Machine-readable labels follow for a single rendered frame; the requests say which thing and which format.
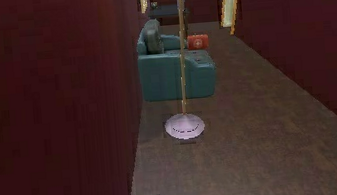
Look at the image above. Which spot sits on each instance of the wooden coat stand, pale base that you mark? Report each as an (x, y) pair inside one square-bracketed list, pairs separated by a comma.
[(184, 126)]

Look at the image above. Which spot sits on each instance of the teal sofa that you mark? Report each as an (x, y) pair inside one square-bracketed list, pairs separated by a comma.
[(161, 79)]

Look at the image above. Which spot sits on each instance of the dark grey cushion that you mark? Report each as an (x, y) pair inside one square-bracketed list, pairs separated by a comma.
[(153, 36)]

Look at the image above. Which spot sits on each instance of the red box with white mark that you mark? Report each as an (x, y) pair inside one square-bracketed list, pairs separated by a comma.
[(198, 42)]

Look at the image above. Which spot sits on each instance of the dark side table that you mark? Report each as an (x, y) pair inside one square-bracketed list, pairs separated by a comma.
[(166, 10)]

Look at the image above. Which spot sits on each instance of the small dark object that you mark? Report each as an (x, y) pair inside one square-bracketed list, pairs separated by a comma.
[(154, 5)]

